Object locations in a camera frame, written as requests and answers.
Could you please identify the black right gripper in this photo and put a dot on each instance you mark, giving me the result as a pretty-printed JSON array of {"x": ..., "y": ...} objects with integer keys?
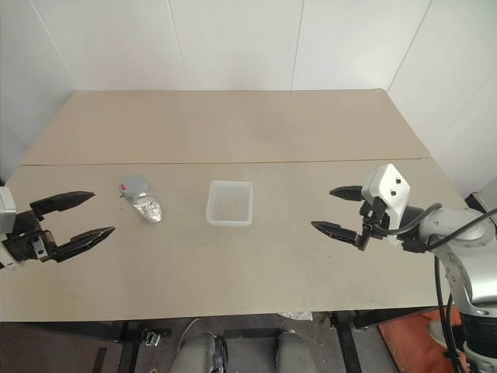
[{"x": 374, "y": 217}]

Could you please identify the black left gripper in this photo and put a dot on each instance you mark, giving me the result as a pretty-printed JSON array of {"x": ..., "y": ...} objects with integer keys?
[{"x": 27, "y": 241}]

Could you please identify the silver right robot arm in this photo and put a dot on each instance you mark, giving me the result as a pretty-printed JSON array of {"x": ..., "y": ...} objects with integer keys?
[{"x": 466, "y": 229}]

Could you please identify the clear plastic tray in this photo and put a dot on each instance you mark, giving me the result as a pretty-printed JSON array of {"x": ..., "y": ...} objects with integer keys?
[{"x": 229, "y": 204}]

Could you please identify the black box behind table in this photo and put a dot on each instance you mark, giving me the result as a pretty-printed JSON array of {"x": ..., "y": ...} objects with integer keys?
[{"x": 481, "y": 202}]

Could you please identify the orange floor mat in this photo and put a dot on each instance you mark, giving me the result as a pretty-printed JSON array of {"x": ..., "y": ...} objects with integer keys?
[{"x": 411, "y": 338}]

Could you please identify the grey rounded robot leg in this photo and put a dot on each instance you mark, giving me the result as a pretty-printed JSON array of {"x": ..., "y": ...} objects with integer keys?
[{"x": 292, "y": 351}]

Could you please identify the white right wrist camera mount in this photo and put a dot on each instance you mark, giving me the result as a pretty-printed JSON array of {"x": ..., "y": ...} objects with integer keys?
[{"x": 392, "y": 190}]

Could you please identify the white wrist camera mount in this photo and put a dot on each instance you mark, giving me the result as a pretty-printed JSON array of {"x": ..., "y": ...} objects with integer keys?
[
  {"x": 392, "y": 190},
  {"x": 5, "y": 210}
]

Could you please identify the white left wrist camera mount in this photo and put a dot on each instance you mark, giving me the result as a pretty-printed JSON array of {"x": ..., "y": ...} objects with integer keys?
[{"x": 5, "y": 210}]

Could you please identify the metal caster bracket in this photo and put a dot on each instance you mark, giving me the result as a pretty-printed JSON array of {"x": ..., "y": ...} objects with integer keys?
[{"x": 155, "y": 336}]

